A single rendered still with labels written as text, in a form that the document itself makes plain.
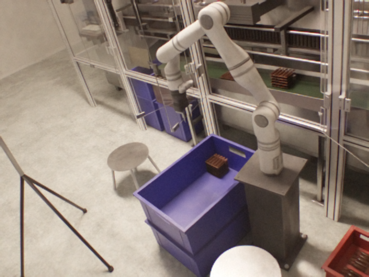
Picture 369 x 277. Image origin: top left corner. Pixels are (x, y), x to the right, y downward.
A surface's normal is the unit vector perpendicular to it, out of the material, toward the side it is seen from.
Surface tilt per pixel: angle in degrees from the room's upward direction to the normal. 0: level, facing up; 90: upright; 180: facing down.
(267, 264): 0
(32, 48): 90
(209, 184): 0
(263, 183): 0
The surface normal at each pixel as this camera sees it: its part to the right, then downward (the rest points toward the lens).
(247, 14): -0.70, 0.52
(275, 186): -0.21, -0.81
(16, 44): 0.69, 0.29
